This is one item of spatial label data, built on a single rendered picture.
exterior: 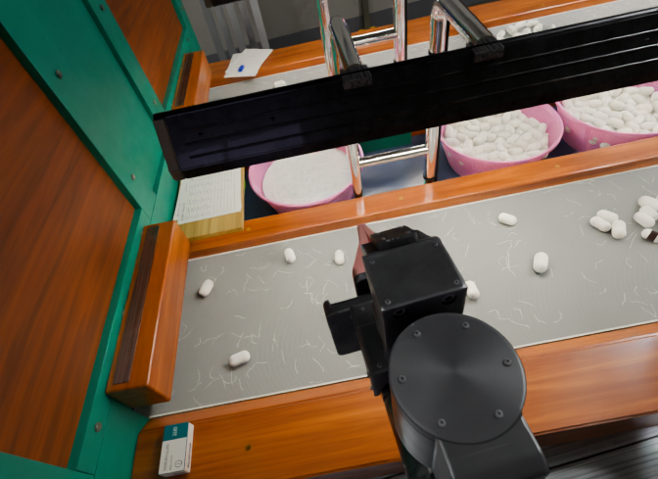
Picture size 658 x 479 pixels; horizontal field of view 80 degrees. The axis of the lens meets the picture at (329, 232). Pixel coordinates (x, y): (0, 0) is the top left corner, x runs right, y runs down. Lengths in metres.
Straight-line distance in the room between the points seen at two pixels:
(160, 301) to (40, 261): 0.17
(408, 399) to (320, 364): 0.48
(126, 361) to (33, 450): 0.14
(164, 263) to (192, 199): 0.25
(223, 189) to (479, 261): 0.54
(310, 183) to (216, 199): 0.21
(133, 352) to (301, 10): 2.80
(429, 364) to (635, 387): 0.51
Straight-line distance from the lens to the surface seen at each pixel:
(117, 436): 0.66
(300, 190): 0.89
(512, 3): 1.55
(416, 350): 0.19
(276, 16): 3.16
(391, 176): 0.98
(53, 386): 0.58
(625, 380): 0.68
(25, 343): 0.56
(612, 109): 1.17
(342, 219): 0.77
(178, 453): 0.64
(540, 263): 0.74
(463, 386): 0.18
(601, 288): 0.77
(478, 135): 1.00
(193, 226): 0.85
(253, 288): 0.75
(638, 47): 0.61
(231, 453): 0.63
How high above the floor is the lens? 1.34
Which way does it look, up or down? 50 degrees down
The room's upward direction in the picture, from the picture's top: 13 degrees counter-clockwise
